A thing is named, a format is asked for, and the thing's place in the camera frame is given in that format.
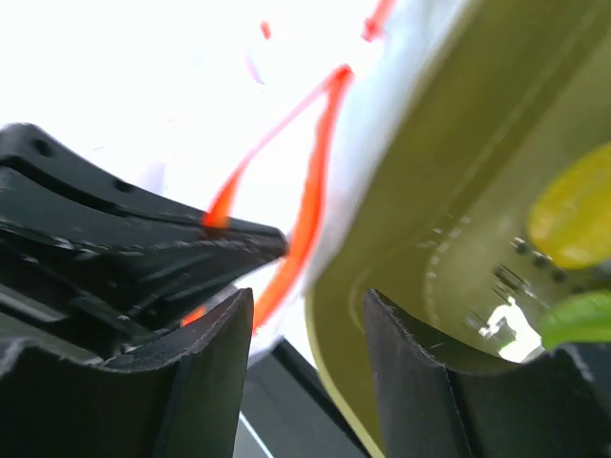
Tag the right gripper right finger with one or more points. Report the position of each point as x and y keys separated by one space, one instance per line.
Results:
x=438 y=397

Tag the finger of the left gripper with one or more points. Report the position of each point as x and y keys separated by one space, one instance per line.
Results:
x=96 y=260

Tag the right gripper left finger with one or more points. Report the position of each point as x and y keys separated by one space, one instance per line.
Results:
x=178 y=396

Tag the green toy starfruit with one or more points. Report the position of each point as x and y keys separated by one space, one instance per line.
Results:
x=582 y=318

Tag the yellow toy starfruit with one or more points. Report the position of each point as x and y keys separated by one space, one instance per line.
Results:
x=570 y=221

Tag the clear zip bag orange zipper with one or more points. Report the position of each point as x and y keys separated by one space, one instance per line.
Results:
x=306 y=98

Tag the olive green plastic bin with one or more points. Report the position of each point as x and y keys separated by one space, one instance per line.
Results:
x=518 y=94

